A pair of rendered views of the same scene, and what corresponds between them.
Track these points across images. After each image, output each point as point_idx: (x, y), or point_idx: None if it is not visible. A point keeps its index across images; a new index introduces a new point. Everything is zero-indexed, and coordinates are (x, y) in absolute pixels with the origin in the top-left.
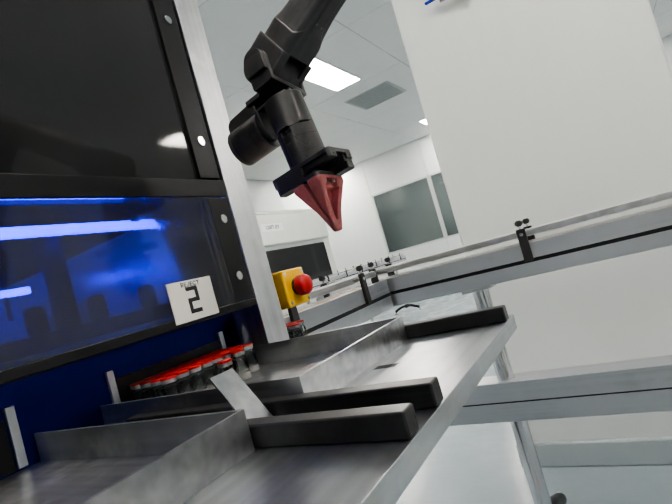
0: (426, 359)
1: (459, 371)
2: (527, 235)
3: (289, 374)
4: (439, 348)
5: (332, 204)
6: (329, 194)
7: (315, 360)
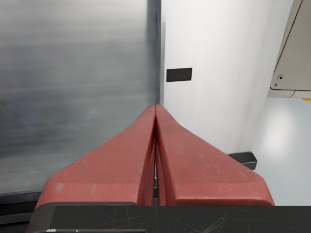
0: (222, 69)
1: (257, 110)
2: None
3: (23, 65)
4: (229, 32)
5: (151, 147)
6: (146, 174)
7: (8, 1)
